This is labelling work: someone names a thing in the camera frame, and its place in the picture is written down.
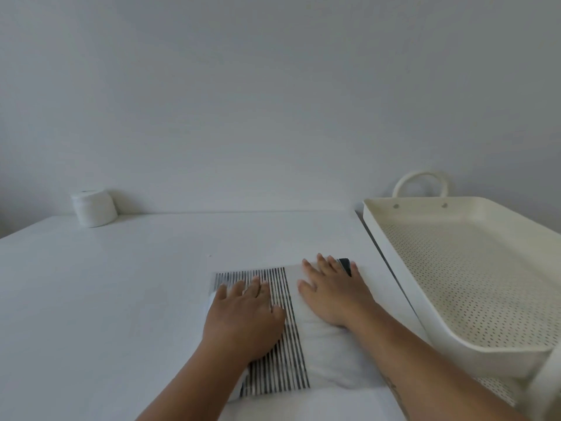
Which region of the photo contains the cream perforated cart tray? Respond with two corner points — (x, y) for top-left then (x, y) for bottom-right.
(362, 196), (561, 378)

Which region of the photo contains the person's left hand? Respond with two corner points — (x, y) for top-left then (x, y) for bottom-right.
(202, 277), (287, 363)

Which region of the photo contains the white towel with black stripes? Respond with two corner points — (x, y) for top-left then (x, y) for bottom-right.
(206, 258), (387, 400)

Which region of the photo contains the cream perforated cart shelf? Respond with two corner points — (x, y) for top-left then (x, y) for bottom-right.
(472, 374), (532, 408)

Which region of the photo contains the person's left forearm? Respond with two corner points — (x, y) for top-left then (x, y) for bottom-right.
(136, 339), (266, 421)

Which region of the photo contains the cream cart handle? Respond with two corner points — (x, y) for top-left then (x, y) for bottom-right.
(391, 170), (450, 199)

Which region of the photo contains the white toilet paper roll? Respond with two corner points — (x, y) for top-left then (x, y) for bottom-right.
(71, 189), (118, 228)

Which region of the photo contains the cream cart post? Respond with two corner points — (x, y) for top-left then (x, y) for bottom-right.
(523, 346), (561, 421)

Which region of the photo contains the person's right hand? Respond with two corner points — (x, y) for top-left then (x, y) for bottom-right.
(297, 253), (381, 329)

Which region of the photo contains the person's right forearm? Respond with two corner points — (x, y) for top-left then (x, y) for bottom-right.
(345, 308), (523, 421)

